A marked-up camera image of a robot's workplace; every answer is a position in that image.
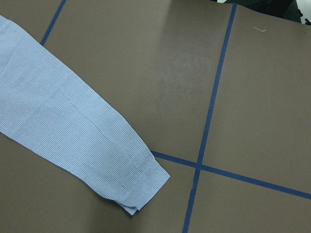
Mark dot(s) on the blue striped button shirt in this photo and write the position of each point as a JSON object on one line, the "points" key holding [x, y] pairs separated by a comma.
{"points": [[50, 110]]}

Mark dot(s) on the brown table mat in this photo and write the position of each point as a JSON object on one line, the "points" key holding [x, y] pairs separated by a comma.
{"points": [[219, 93]]}

